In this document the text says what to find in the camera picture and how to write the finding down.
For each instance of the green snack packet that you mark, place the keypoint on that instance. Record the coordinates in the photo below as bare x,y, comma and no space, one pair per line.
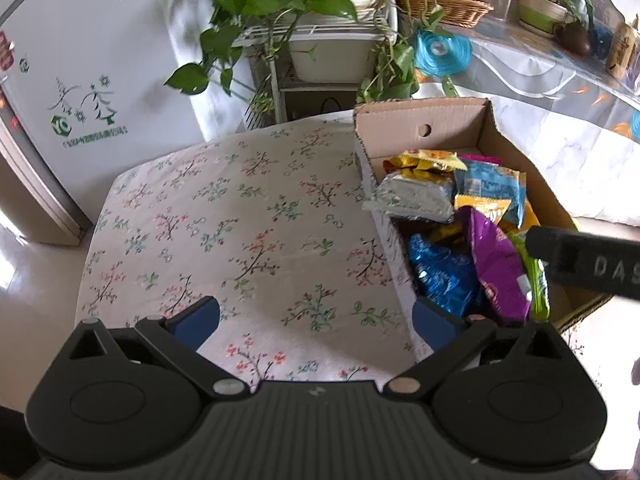
537,280

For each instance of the teal ribbon roll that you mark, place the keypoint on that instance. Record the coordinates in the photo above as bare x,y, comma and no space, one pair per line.
442,52

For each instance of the beige cylindrical can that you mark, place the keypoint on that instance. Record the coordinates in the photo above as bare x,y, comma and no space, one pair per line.
621,50

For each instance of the floral tablecloth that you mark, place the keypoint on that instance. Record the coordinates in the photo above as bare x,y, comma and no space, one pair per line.
240,220

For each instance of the white fridge with tree print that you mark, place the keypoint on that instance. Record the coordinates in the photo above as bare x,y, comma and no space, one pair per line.
100,60

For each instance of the brown teapot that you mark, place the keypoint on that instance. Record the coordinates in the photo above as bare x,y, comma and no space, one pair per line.
575,40

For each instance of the white plant stand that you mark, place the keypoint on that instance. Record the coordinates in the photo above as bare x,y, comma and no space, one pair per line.
272,60

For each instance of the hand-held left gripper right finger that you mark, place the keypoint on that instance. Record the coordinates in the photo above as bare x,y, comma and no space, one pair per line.
432,322

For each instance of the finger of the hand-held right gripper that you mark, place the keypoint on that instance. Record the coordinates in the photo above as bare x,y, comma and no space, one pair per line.
590,265

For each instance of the light blue snack packet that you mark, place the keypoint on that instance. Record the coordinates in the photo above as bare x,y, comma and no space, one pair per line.
495,182

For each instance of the blue snack bag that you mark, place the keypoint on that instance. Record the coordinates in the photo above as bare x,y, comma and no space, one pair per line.
445,275

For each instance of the yellow waffle snack packet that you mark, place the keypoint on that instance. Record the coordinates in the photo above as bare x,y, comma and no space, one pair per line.
425,161

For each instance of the wicker basket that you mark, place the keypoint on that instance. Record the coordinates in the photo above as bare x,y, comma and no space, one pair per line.
445,7

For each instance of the grey printed table cover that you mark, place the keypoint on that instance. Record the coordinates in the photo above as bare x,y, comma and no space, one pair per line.
540,75

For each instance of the cardboard box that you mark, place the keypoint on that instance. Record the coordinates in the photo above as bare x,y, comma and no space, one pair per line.
450,125

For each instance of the large yellow snack bag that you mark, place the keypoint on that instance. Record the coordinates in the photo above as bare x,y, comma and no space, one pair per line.
530,215

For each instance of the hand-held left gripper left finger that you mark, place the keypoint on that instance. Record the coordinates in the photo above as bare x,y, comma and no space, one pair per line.
195,322

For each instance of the magenta snack packet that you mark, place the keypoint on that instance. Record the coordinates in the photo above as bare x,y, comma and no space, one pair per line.
480,159

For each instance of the white planter pot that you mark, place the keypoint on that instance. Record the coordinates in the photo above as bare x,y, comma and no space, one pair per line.
335,57

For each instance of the silver foil snack packet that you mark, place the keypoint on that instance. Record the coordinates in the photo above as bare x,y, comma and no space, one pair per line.
410,197

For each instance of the purple snack bag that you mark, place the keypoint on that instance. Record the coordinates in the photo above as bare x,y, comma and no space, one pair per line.
500,265

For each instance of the small yellow snack packet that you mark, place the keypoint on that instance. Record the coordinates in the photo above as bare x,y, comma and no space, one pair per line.
485,207

